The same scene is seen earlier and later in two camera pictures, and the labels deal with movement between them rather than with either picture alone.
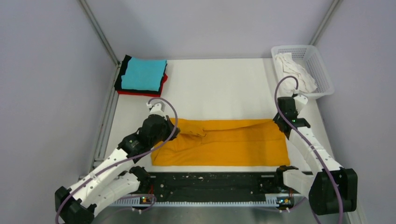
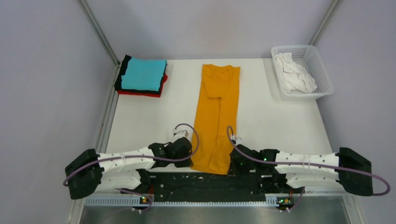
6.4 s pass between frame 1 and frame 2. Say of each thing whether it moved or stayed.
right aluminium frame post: stayed
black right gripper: moved
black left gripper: moved
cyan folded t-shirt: stayed
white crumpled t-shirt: stayed
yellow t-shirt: moved
